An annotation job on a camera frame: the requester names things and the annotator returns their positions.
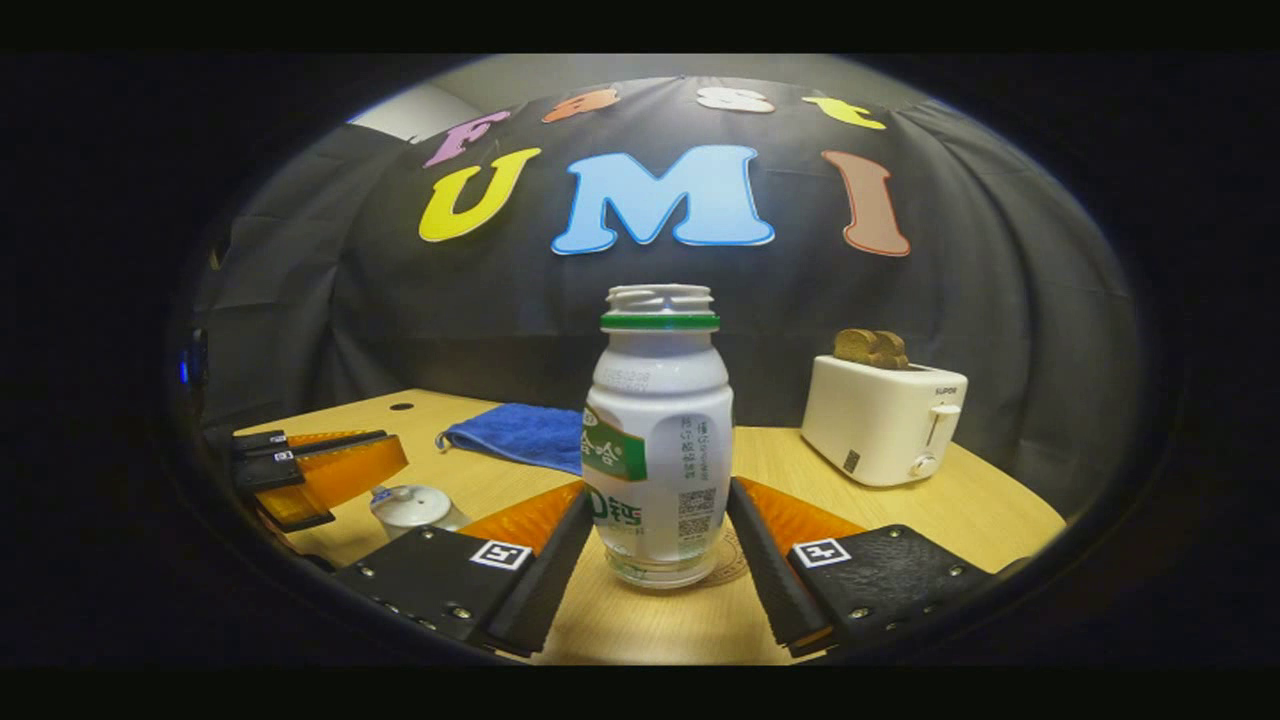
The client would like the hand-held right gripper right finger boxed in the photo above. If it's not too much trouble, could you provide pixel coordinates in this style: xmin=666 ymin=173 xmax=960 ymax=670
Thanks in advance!
xmin=727 ymin=477 xmax=996 ymax=658

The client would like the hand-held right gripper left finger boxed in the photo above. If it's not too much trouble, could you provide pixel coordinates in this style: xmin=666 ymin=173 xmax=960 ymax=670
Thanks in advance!
xmin=335 ymin=480 xmax=596 ymax=658

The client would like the white teacup lid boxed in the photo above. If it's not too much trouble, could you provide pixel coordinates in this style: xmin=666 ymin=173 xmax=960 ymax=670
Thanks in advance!
xmin=370 ymin=484 xmax=453 ymax=529

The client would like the white ceramic teacup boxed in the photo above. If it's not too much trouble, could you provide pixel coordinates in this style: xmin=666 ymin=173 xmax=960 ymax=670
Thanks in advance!
xmin=375 ymin=500 xmax=471 ymax=541

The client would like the white plastic water bottle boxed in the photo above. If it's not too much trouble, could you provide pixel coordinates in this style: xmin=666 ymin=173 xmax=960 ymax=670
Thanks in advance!
xmin=582 ymin=284 xmax=735 ymax=589

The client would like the blue towel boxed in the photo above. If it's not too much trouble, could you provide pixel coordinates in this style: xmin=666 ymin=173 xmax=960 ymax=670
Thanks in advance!
xmin=436 ymin=403 xmax=586 ymax=477

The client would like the white toaster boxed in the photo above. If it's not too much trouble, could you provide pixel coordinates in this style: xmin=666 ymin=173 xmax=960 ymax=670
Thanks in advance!
xmin=801 ymin=354 xmax=969 ymax=488

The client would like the black backdrop cloth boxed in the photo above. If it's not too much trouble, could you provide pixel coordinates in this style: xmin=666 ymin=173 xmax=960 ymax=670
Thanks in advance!
xmin=195 ymin=78 xmax=1141 ymax=521

